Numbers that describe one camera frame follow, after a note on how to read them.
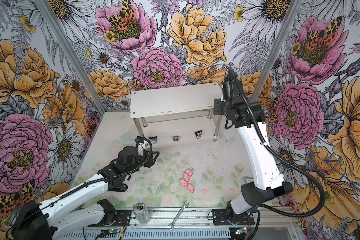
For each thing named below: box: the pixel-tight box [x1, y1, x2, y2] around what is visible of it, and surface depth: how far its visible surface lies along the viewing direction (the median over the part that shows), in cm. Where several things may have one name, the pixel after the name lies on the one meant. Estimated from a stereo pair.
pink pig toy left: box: [180, 179, 187, 187], surface depth 85 cm
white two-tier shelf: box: [129, 82, 223, 148], surface depth 96 cm
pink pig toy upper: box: [183, 168, 193, 183], surface depth 89 cm
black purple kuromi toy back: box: [194, 129, 203, 139], surface depth 96 cm
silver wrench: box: [167, 200, 190, 231], surface depth 78 cm
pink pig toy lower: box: [187, 183, 195, 193], surface depth 84 cm
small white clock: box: [246, 176, 254, 184], surface depth 87 cm
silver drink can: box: [132, 201, 151, 225], surface depth 66 cm
